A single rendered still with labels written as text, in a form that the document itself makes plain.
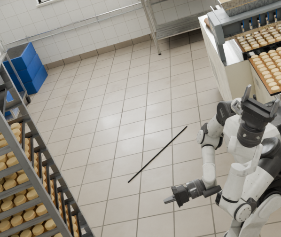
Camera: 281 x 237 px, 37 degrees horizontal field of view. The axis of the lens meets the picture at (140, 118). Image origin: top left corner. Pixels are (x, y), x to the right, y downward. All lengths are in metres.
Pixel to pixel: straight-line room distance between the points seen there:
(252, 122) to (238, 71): 1.92
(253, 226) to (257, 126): 0.83
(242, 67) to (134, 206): 1.43
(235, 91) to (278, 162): 1.77
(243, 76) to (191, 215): 1.15
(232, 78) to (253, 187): 1.78
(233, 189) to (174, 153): 2.38
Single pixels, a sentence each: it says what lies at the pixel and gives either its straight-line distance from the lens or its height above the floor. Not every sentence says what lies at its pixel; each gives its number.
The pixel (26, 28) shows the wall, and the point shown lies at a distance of 7.09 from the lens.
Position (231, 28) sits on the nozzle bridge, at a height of 1.09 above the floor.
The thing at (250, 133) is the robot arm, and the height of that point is 1.44.
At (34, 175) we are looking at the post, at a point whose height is 1.46.
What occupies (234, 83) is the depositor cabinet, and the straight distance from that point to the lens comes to 3.43.
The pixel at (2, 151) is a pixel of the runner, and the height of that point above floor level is 1.59.
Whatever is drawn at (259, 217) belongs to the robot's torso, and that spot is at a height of 0.75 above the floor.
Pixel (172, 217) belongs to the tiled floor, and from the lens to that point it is 3.37.
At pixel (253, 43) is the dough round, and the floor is 0.92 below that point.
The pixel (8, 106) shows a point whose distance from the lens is 2.05.
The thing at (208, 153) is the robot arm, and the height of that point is 0.95.
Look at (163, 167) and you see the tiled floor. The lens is 3.87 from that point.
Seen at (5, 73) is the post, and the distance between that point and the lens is 1.99.
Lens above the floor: 2.31
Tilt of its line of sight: 29 degrees down
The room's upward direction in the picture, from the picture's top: 21 degrees counter-clockwise
